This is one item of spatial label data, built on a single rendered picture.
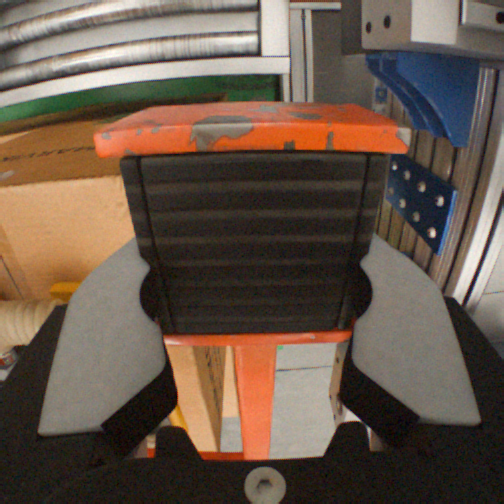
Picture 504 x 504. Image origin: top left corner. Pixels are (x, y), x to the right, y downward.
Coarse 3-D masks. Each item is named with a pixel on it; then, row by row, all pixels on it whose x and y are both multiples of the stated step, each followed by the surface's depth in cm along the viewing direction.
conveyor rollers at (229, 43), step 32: (0, 0) 41; (128, 0) 45; (160, 0) 45; (192, 0) 45; (224, 0) 46; (256, 0) 46; (0, 32) 45; (32, 32) 46; (64, 32) 48; (224, 32) 50; (256, 32) 50; (32, 64) 50; (64, 64) 50; (96, 64) 51; (128, 64) 52
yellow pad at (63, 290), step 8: (56, 288) 28; (64, 288) 28; (72, 288) 28; (56, 296) 28; (64, 296) 28; (176, 408) 41; (168, 416) 42; (176, 416) 42; (160, 424) 42; (168, 424) 42; (176, 424) 43; (184, 424) 45
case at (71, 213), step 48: (0, 144) 46; (48, 144) 39; (0, 192) 24; (48, 192) 24; (96, 192) 24; (0, 240) 27; (48, 240) 27; (96, 240) 27; (0, 288) 30; (48, 288) 30; (192, 384) 40; (192, 432) 48
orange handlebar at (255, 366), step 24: (240, 360) 14; (264, 360) 14; (240, 384) 16; (264, 384) 16; (240, 408) 17; (264, 408) 17; (264, 432) 19; (216, 456) 25; (240, 456) 25; (264, 456) 22
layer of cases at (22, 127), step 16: (208, 96) 90; (224, 96) 90; (80, 112) 81; (96, 112) 74; (112, 112) 68; (128, 112) 64; (0, 128) 78; (16, 128) 68; (32, 128) 61; (224, 384) 108; (224, 400) 114; (224, 416) 122
